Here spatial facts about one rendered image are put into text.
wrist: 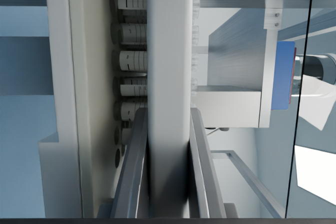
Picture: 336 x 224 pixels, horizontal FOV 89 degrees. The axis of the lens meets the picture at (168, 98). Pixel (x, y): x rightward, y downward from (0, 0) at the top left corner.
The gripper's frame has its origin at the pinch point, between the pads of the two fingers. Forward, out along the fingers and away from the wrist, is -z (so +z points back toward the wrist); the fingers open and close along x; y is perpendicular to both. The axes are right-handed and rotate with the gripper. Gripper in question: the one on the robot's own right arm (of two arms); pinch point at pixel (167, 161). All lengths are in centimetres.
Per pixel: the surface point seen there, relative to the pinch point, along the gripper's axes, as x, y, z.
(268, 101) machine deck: -27.9, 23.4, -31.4
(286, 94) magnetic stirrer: -35, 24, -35
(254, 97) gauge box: -24.1, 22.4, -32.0
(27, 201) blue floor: 96, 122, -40
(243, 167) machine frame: -60, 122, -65
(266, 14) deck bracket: -25.2, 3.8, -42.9
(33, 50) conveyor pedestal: 45, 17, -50
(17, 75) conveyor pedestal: 52, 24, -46
